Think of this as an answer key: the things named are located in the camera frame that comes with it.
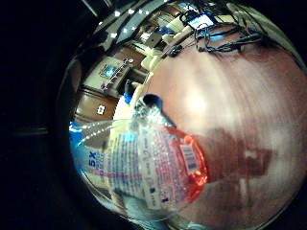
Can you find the clear plastic bottle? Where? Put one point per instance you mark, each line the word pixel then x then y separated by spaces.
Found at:
pixel 150 166

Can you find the brown wooden cabinet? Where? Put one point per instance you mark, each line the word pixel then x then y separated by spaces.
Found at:
pixel 91 107

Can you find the white sticker on cabinet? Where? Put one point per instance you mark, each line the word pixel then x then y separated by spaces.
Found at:
pixel 101 109

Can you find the lit laptop screen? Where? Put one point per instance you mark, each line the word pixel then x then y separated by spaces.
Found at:
pixel 200 21

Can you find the row of ceiling lamps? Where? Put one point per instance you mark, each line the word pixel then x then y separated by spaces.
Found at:
pixel 128 16

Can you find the small lit blue screen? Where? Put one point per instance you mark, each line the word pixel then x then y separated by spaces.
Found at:
pixel 109 71

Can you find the beige chair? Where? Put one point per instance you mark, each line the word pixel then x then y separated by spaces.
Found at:
pixel 151 60

